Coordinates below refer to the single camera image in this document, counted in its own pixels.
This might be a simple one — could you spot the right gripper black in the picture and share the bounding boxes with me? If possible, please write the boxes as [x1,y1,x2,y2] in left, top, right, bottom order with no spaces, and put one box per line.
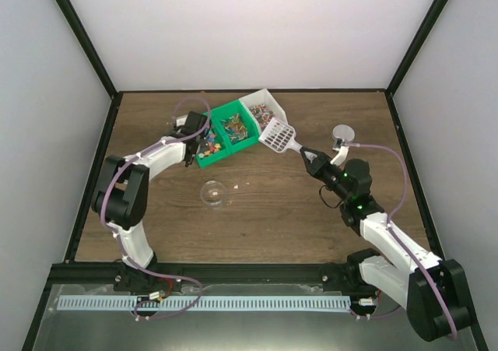
[300,149,351,203]

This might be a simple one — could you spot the green bin candies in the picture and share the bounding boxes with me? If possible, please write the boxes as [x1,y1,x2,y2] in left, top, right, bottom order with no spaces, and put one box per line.
[195,122,230,168]
[212,100,259,155]

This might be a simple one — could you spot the lilac slotted plastic scoop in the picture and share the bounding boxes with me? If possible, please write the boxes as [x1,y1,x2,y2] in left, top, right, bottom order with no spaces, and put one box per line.
[258,118,302,153]

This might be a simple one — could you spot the white bin striped candies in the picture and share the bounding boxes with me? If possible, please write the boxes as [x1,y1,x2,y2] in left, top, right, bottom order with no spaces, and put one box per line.
[239,89,288,134]

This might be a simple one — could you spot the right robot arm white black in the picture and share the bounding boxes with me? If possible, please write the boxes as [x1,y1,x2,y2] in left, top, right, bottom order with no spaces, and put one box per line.
[299,146,475,342]

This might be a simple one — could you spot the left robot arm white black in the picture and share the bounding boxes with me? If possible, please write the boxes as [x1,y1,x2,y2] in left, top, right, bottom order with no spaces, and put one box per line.
[91,111,211,292]

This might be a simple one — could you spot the round grey metal lid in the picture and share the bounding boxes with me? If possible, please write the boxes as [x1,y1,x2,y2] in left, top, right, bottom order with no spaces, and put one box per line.
[331,125,356,142]

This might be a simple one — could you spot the clear plastic round container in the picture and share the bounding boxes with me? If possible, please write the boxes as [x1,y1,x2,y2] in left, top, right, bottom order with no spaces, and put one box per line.
[200,180,227,209]

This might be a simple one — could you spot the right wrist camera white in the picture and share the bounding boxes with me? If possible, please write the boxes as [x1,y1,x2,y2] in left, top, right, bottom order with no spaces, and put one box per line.
[330,138,349,166]

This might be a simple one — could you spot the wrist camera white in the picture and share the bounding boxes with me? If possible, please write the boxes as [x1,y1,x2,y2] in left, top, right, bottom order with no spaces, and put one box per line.
[174,115,187,127]
[330,138,349,166]

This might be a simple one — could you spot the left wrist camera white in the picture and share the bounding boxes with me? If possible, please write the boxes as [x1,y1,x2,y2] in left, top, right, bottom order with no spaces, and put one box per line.
[174,115,187,127]

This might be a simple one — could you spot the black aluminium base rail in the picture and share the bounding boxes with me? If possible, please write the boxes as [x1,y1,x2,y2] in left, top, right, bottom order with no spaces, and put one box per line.
[45,261,380,294]

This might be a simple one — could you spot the light blue slotted cable duct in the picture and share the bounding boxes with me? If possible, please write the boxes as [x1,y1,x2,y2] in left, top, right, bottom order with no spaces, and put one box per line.
[56,295,351,313]

